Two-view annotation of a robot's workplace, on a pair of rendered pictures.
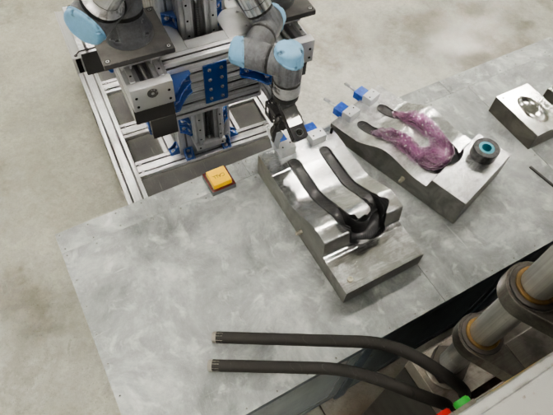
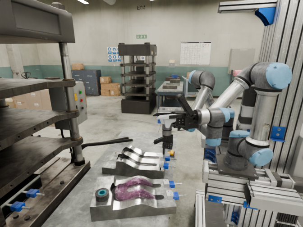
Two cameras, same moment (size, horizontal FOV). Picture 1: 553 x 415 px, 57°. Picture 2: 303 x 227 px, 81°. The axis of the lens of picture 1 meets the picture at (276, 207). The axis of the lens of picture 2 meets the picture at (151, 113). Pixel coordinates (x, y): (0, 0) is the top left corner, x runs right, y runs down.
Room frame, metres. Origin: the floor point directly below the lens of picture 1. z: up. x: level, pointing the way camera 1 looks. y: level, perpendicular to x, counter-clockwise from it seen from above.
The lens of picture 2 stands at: (1.84, -1.04, 1.71)
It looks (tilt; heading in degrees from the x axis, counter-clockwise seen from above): 18 degrees down; 133
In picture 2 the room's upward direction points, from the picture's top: straight up
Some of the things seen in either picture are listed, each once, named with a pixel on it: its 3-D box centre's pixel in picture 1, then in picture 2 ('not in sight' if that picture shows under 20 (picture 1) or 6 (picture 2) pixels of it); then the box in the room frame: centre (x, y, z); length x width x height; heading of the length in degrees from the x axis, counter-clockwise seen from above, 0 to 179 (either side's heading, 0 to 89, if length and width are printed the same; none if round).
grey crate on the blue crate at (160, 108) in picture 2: not in sight; (169, 111); (-0.95, 2.61, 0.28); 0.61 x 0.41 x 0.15; 33
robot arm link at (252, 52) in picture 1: (253, 50); not in sight; (1.07, 0.09, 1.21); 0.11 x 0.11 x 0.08; 75
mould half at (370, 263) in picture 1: (336, 203); (135, 160); (0.84, -0.18, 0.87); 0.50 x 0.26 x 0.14; 33
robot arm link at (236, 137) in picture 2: not in sight; (239, 141); (1.55, 0.07, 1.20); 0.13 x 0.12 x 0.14; 145
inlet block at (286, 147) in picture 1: (278, 140); (168, 158); (1.04, 0.01, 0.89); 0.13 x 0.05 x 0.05; 33
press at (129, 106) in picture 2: not in sight; (140, 77); (-2.55, 3.08, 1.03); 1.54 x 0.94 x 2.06; 123
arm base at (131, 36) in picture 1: (126, 20); (225, 128); (1.30, 0.50, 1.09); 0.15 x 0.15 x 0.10
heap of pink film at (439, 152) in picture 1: (416, 135); (134, 188); (1.11, -0.42, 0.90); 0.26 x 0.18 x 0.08; 50
